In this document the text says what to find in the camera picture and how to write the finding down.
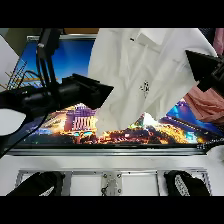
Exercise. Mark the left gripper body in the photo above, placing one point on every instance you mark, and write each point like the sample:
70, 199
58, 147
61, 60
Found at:
83, 91

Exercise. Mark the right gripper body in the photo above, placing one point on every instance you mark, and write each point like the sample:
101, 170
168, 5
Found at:
208, 68

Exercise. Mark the white shirt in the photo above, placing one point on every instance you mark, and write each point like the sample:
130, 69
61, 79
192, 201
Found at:
140, 80

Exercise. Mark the pink garment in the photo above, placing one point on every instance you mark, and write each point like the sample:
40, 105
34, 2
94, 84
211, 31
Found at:
219, 40

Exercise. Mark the salmon garment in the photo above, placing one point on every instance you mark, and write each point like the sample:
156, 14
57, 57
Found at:
206, 106

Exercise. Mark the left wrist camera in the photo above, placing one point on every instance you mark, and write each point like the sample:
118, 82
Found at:
48, 41

